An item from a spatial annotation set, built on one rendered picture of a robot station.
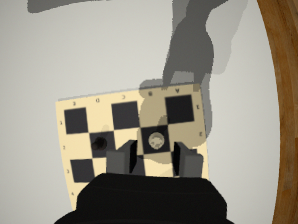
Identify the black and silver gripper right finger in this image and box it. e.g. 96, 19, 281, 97
173, 142, 204, 178

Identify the cream and black chessboard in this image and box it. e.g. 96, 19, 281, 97
56, 83, 209, 211

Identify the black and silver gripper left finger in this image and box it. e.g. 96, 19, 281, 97
106, 139, 138, 174

